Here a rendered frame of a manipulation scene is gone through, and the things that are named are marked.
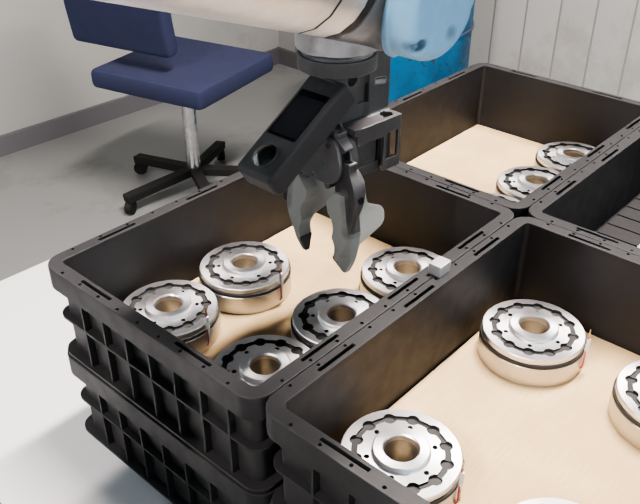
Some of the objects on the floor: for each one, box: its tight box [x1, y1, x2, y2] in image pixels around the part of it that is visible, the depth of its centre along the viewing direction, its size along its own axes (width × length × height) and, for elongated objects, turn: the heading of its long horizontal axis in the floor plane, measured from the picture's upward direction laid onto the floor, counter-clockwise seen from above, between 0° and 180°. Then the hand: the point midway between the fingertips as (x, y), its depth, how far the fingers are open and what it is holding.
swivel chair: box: [63, 0, 273, 215], centre depth 259 cm, size 59×56×101 cm
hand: (319, 252), depth 78 cm, fingers open, 5 cm apart
